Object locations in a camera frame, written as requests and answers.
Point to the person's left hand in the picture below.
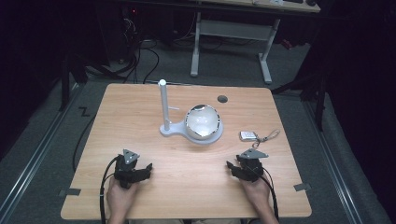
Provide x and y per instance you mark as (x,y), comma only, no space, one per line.
(120,197)

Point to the white stand with pole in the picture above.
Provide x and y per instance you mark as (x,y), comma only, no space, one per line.
(174,129)

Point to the white key fob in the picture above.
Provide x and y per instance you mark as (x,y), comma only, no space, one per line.
(247,135)

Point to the grey tape strip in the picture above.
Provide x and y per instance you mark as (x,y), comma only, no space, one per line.
(302,187)
(71,192)

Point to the metal floor rail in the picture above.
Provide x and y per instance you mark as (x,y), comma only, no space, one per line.
(34,155)
(330,161)

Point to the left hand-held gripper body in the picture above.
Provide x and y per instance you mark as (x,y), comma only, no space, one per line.
(124,169)

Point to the white-legged wooden desk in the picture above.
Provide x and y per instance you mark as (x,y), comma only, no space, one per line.
(233,29)

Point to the black table grommet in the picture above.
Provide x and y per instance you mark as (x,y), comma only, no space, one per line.
(222,99)

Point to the black floor tape mark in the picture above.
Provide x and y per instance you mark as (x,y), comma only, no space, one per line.
(84,111)

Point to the black metal stand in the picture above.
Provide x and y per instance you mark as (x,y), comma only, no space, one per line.
(65,81)
(317,93)

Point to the person's right hand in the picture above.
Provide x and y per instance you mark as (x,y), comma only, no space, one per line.
(257,193)

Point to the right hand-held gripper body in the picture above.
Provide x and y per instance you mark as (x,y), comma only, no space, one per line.
(250,168)

